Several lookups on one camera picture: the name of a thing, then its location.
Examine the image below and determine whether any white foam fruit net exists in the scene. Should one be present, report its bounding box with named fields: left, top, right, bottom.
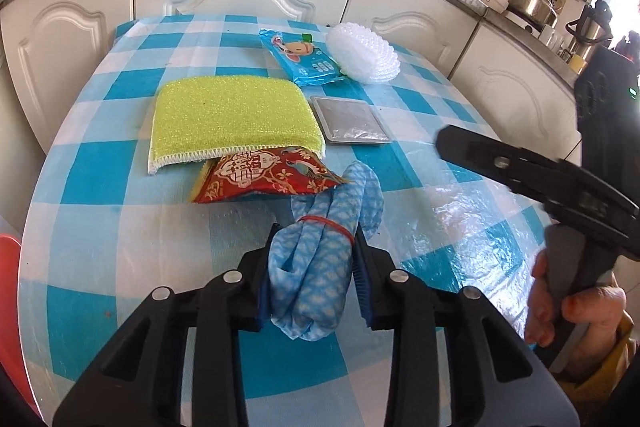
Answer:
left=325, top=23, right=402, bottom=86

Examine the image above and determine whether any blue patterned cloth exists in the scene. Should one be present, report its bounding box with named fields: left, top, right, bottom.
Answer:
left=267, top=161, right=385, bottom=343

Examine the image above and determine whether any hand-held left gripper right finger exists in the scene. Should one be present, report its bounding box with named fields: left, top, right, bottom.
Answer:
left=352, top=229, right=581, bottom=427

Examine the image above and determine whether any dark thermos jug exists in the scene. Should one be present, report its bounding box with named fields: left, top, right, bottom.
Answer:
left=565, top=1, right=615, bottom=58

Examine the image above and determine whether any green dish sponge pad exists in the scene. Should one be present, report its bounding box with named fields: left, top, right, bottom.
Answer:
left=148, top=76, right=327, bottom=178

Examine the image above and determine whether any red plastic bucket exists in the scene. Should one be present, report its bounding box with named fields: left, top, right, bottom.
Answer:
left=0, top=234, right=23, bottom=408

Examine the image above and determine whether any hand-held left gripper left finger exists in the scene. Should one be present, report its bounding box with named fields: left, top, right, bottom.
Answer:
left=52, top=223, right=278, bottom=427

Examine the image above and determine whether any blue cartoon snack packet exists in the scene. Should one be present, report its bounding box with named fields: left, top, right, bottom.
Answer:
left=259, top=28, right=348, bottom=88

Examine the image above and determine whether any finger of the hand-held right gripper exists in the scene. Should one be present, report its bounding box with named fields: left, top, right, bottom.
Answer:
left=436, top=124, right=576, bottom=208

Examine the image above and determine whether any silver foil sachet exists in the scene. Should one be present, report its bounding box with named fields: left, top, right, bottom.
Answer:
left=310, top=95, right=393, bottom=148

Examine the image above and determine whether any person's right hand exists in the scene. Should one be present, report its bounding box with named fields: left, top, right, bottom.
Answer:
left=525, top=252, right=627, bottom=378

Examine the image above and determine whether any blue white checked tablecloth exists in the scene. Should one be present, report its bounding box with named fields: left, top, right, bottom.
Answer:
left=17, top=14, right=556, bottom=427

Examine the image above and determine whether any steel kettle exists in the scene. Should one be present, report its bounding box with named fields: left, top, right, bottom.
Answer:
left=506, top=0, right=559, bottom=28

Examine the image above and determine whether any red snack wrapper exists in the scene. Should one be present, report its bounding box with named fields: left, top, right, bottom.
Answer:
left=190, top=146, right=353, bottom=204

